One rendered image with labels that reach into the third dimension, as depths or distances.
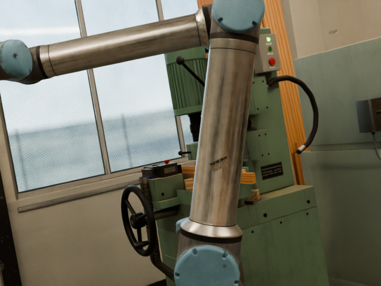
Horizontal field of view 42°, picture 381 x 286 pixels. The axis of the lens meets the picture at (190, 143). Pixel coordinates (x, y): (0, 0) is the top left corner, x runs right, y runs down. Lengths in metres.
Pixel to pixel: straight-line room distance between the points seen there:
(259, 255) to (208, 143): 1.00
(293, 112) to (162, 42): 2.85
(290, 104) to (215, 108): 2.94
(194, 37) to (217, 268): 0.58
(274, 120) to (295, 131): 1.82
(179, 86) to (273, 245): 0.76
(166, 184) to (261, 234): 0.43
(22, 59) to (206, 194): 0.54
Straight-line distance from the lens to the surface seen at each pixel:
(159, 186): 1.99
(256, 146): 2.05
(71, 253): 3.26
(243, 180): 1.89
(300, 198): 2.17
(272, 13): 4.15
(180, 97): 2.05
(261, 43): 2.16
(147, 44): 1.29
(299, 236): 2.18
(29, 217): 3.15
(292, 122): 4.03
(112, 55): 1.31
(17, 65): 1.23
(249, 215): 2.01
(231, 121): 1.12
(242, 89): 1.13
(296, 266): 2.19
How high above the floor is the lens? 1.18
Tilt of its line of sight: 3 degrees down
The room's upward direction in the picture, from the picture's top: 9 degrees counter-clockwise
